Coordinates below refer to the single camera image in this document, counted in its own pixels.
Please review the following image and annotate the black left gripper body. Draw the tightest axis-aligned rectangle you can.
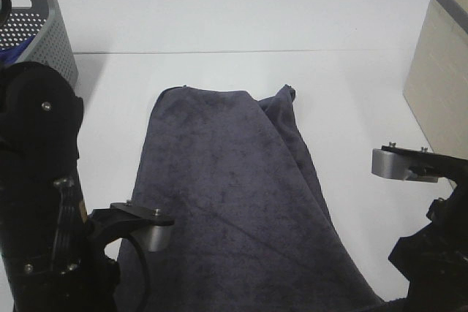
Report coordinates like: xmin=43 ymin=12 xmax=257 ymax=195
xmin=14 ymin=213 xmax=151 ymax=312

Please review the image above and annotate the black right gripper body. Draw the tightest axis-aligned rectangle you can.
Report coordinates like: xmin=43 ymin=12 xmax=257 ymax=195
xmin=388 ymin=184 xmax=467 ymax=311

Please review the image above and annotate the dark grey towel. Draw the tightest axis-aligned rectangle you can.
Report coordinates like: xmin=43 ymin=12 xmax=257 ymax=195
xmin=132 ymin=86 xmax=380 ymax=311

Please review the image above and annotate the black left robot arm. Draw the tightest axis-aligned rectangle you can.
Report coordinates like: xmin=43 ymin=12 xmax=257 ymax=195
xmin=1 ymin=62 xmax=145 ymax=311

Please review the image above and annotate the beige storage box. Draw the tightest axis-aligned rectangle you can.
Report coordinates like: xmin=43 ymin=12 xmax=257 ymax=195
xmin=403 ymin=0 xmax=467 ymax=159

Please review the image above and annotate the blue cloth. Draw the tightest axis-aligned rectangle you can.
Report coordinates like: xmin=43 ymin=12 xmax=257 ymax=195
xmin=0 ymin=41 xmax=29 ymax=66

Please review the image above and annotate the grey perforated plastic basket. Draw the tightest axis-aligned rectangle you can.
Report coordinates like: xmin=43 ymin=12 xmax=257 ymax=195
xmin=1 ymin=0 xmax=78 ymax=86

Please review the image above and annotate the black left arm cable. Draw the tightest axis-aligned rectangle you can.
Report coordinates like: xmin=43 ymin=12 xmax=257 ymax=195
xmin=124 ymin=235 xmax=151 ymax=312

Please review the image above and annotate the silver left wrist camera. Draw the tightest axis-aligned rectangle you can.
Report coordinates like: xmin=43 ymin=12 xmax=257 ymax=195
xmin=110 ymin=202 xmax=176 ymax=252

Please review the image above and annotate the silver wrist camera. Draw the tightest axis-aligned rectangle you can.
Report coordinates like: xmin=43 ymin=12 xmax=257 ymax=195
xmin=371 ymin=144 xmax=467 ymax=185
xmin=110 ymin=202 xmax=176 ymax=252

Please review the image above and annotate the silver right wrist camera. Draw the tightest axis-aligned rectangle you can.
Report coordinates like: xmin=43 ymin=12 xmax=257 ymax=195
xmin=371 ymin=144 xmax=467 ymax=185

